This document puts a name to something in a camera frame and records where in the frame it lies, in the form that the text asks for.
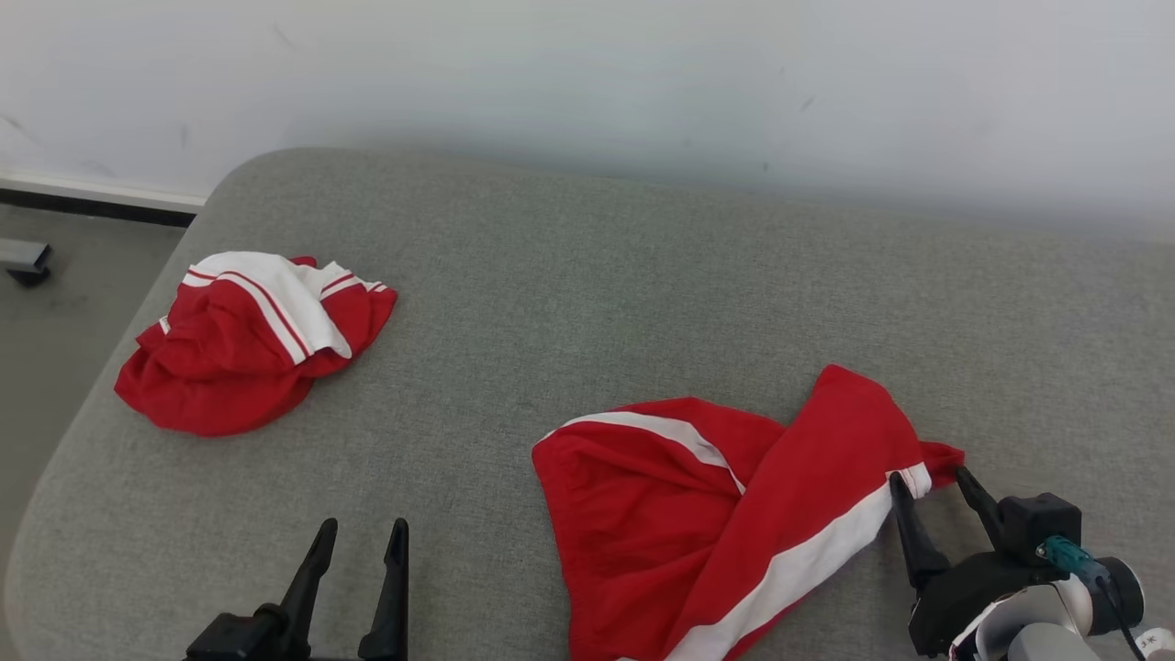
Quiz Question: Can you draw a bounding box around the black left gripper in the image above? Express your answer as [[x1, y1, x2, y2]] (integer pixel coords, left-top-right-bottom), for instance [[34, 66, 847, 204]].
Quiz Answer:
[[184, 518, 410, 661]]

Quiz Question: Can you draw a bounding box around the red shorts white side stripe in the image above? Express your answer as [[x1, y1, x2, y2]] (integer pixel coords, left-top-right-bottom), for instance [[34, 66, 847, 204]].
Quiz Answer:
[[532, 364, 967, 661]]

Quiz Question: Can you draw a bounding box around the teal right gripper cable plug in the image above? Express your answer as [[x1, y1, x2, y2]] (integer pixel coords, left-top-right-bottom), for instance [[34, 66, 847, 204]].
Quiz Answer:
[[1036, 536, 1112, 585]]

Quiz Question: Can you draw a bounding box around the black white wall baseboard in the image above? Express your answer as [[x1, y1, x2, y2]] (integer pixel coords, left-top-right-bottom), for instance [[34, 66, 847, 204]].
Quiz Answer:
[[0, 173, 208, 229]]

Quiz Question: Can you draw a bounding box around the red basketball jersey white trim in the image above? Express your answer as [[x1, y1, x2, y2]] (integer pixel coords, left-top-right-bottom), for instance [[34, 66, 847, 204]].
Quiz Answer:
[[114, 251, 399, 438]]

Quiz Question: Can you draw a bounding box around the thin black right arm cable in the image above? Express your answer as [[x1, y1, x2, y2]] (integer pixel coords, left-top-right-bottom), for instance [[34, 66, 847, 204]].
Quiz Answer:
[[1095, 574, 1150, 661]]

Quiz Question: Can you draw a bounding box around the grey furniture foot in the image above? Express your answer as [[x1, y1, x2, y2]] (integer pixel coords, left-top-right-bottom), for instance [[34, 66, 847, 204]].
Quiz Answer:
[[0, 238, 54, 286]]

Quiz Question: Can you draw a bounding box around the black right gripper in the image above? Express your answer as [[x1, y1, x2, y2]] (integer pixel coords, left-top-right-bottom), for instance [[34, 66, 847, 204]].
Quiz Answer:
[[888, 465, 1147, 660]]

